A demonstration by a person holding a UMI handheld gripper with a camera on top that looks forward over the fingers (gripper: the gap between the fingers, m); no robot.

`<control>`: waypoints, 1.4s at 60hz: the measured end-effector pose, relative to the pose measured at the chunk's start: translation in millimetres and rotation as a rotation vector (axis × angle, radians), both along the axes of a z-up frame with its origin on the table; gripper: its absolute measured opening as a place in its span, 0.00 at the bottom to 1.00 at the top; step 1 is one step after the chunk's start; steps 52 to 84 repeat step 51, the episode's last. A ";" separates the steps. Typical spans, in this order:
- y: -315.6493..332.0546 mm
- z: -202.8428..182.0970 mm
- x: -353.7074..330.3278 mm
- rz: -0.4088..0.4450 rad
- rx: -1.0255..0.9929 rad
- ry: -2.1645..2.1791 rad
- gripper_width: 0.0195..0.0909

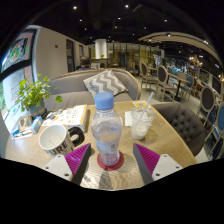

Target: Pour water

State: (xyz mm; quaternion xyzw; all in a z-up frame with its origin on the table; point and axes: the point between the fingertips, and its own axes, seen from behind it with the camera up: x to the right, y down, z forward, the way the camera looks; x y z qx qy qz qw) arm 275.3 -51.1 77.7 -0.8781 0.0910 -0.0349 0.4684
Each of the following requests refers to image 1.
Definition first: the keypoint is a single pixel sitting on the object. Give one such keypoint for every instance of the small light blue box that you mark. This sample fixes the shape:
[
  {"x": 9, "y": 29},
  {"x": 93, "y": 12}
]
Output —
[{"x": 36, "y": 125}]

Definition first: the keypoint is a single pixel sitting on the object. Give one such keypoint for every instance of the group of ceiling lights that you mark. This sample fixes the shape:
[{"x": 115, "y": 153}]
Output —
[{"x": 75, "y": 7}]

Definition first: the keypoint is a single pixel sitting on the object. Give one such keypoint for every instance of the clear plastic cup with straw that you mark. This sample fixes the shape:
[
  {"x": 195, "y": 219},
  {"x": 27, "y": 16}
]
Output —
[{"x": 140, "y": 128}]

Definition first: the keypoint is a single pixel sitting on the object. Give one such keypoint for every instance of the green potted plant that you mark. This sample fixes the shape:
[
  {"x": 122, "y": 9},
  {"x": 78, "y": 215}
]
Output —
[{"x": 33, "y": 93}]

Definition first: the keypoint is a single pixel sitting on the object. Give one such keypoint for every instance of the yellow printed card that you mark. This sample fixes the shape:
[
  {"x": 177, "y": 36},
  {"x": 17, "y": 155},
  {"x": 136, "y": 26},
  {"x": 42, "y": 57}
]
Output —
[{"x": 140, "y": 104}]

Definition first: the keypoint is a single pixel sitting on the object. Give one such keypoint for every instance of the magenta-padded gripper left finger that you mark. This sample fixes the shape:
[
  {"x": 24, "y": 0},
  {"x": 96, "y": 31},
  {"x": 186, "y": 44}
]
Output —
[{"x": 56, "y": 166}]

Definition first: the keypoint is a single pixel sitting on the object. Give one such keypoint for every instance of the grey curved sofa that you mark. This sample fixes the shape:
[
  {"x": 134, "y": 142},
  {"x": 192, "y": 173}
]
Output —
[{"x": 70, "y": 86}]

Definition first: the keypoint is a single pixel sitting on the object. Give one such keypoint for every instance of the window with christmas decals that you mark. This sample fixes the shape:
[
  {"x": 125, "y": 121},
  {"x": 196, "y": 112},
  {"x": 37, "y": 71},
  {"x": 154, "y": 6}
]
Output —
[{"x": 15, "y": 56}]

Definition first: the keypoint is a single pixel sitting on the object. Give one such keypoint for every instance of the white round column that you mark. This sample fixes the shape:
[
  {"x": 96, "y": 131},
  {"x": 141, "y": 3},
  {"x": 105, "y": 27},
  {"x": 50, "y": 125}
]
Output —
[{"x": 101, "y": 49}]

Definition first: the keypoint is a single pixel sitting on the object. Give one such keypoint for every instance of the person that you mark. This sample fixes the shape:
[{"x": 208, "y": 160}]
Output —
[{"x": 83, "y": 63}]

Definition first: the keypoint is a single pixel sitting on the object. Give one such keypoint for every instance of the grey white chevron cushion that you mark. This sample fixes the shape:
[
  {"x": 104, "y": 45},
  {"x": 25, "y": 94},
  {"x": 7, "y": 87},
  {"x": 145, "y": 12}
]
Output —
[{"x": 105, "y": 83}]

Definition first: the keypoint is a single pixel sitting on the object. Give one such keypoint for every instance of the flat round red coaster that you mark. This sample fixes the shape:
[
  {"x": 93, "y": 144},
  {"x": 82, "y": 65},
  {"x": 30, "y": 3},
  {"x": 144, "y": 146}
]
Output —
[{"x": 110, "y": 168}]

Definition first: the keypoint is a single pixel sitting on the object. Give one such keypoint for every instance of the gold framed shelf unit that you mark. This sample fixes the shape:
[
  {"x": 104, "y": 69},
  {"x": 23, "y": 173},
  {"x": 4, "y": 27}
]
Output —
[{"x": 133, "y": 56}]

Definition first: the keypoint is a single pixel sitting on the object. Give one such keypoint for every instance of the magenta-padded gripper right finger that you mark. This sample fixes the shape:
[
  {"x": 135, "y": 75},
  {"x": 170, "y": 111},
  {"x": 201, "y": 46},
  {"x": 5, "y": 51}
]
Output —
[{"x": 166, "y": 165}]

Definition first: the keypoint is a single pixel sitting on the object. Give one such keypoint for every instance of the group of dining chairs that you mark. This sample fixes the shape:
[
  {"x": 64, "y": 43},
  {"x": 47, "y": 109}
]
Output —
[{"x": 163, "y": 76}]

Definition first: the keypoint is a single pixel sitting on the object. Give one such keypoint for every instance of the clear blue-capped water bottle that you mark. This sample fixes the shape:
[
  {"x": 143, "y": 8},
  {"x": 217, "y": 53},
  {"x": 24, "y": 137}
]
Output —
[{"x": 106, "y": 133}]

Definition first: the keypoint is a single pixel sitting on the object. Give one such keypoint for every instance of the grey tufted armchair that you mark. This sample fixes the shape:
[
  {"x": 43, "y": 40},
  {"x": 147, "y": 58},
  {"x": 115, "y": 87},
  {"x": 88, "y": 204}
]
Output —
[{"x": 183, "y": 126}]

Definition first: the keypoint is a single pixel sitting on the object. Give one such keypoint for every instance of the white rectangular box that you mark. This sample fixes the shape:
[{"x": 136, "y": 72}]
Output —
[{"x": 68, "y": 116}]

